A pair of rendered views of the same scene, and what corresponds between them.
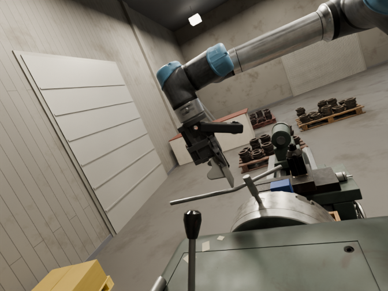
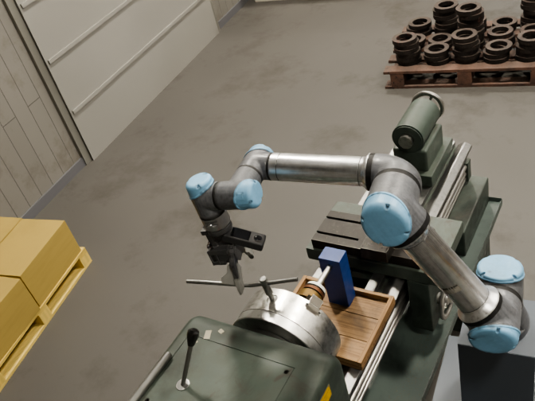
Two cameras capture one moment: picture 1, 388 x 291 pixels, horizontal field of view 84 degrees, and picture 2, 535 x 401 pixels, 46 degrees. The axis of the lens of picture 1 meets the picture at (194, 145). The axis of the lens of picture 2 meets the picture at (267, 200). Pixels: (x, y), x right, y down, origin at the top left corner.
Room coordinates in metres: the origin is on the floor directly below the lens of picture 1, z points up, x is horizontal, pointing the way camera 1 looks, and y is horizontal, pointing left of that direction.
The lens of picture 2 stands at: (-0.68, -0.47, 2.56)
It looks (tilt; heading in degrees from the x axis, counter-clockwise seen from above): 37 degrees down; 13
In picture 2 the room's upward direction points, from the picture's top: 17 degrees counter-clockwise
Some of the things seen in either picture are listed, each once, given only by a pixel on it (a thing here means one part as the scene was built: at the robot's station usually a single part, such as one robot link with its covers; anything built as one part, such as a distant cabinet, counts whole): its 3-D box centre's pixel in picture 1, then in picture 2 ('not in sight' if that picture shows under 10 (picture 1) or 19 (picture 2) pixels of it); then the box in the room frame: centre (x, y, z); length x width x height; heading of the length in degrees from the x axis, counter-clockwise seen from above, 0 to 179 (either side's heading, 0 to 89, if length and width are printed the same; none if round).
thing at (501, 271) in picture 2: not in sight; (499, 283); (0.50, -0.74, 1.27); 0.13 x 0.12 x 0.14; 162
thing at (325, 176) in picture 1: (291, 185); (372, 237); (1.10, -0.41, 0.95); 0.43 x 0.18 x 0.04; 63
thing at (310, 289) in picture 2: not in sight; (308, 301); (0.70, -0.19, 1.08); 0.09 x 0.09 x 0.09; 63
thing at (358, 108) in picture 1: (324, 110); not in sight; (5.01, -3.21, 0.23); 1.32 x 0.89 x 0.46; 68
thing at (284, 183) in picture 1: (287, 205); (337, 277); (0.87, -0.28, 1.00); 0.08 x 0.06 x 0.23; 63
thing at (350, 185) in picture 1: (297, 189); (383, 239); (1.14, -0.45, 0.89); 0.53 x 0.30 x 0.06; 63
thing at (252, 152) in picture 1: (267, 146); (470, 34); (4.13, -1.35, 0.24); 1.28 x 0.88 x 0.47; 70
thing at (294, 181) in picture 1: (302, 178); (384, 235); (1.05, -0.46, 1.00); 0.20 x 0.10 x 0.05; 153
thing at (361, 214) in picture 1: (346, 209); (436, 282); (1.03, -0.62, 0.73); 0.27 x 0.12 x 0.27; 153
